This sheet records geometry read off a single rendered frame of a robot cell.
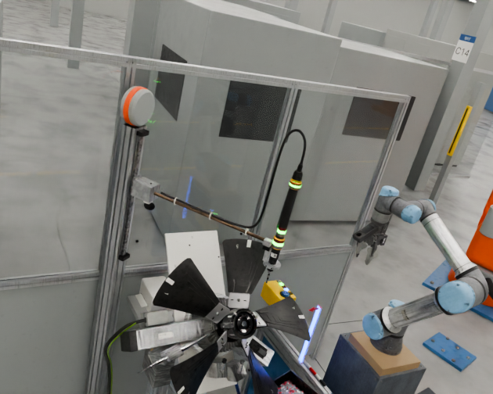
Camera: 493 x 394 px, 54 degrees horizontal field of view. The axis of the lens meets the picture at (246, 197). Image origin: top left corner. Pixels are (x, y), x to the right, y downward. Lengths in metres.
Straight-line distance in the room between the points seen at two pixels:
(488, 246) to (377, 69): 2.19
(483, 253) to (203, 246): 3.80
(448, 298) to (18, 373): 2.04
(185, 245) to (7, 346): 1.01
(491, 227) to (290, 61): 2.58
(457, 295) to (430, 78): 4.45
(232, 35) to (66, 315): 2.59
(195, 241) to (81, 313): 0.75
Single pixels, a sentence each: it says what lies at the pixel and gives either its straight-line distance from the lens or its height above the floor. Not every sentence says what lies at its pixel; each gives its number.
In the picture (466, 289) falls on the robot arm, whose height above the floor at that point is 1.59.
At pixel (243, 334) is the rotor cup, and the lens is 1.97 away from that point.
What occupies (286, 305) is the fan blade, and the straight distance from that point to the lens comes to 2.21.
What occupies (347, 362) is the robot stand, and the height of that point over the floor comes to 0.91.
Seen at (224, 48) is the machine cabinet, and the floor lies 1.93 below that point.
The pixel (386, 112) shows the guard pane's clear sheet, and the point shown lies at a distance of 3.04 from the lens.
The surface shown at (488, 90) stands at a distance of 9.43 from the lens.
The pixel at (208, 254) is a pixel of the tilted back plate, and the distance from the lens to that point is 2.23.
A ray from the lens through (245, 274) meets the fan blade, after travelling 2.04.
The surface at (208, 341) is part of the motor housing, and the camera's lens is 2.08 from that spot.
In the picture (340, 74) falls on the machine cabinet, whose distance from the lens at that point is 5.39.
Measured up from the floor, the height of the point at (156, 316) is 1.15.
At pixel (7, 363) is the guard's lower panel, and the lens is 2.74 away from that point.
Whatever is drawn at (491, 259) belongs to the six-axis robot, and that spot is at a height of 0.52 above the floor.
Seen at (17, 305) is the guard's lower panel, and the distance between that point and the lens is 2.51.
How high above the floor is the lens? 2.40
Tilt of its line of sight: 23 degrees down
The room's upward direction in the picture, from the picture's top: 14 degrees clockwise
